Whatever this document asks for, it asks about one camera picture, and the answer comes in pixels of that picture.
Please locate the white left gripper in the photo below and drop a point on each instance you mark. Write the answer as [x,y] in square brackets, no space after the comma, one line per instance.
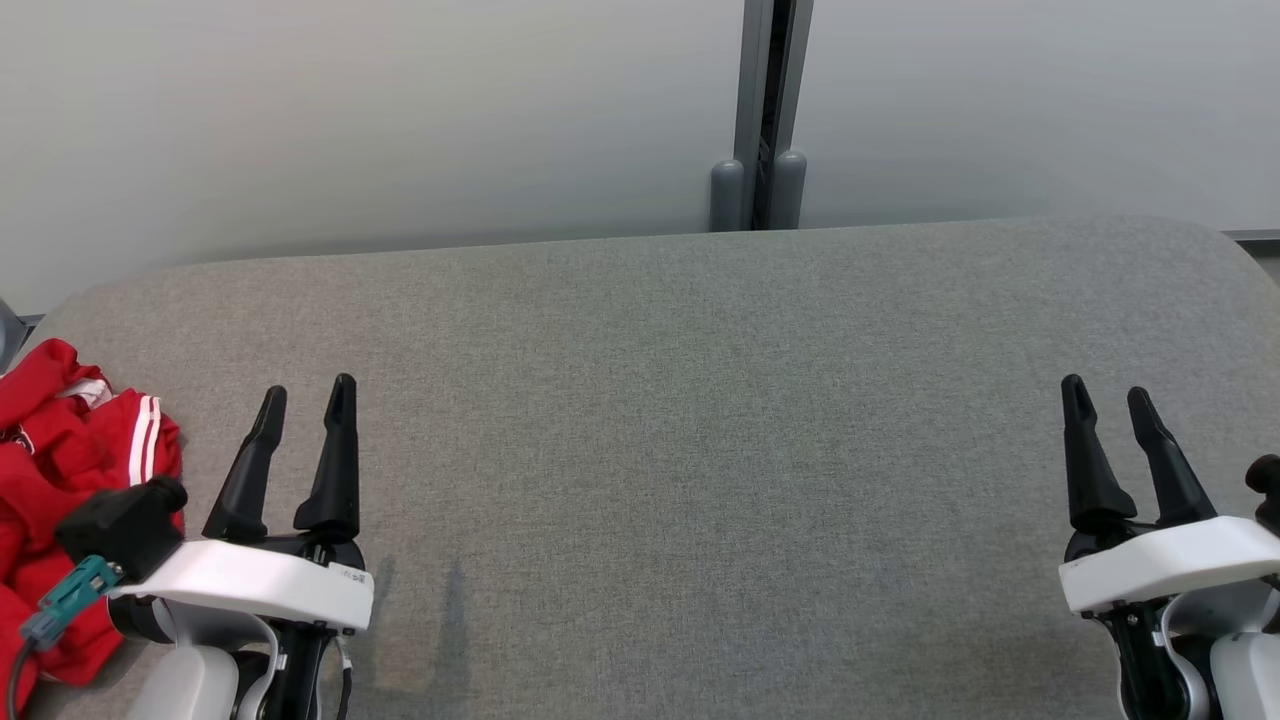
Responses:
[250,580]

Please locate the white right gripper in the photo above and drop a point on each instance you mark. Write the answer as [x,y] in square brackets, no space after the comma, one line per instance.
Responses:
[1170,565]

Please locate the red Bulls 23 jersey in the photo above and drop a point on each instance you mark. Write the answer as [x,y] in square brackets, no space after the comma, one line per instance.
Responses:
[60,440]

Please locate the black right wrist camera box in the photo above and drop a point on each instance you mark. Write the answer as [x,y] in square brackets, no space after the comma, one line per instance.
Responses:
[1268,490]

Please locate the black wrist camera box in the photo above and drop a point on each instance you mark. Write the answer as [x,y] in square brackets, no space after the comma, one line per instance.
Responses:
[1268,490]
[120,525]

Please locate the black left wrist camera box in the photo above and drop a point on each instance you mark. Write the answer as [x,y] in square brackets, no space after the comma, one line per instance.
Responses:
[120,525]

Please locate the teal left camera connector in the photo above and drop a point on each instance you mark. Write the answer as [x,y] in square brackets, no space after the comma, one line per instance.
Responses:
[70,595]

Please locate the grey cylinder post foot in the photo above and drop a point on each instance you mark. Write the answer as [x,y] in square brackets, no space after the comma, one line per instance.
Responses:
[727,195]
[788,190]

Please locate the grey partition post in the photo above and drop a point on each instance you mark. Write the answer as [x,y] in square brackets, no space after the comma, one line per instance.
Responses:
[775,80]

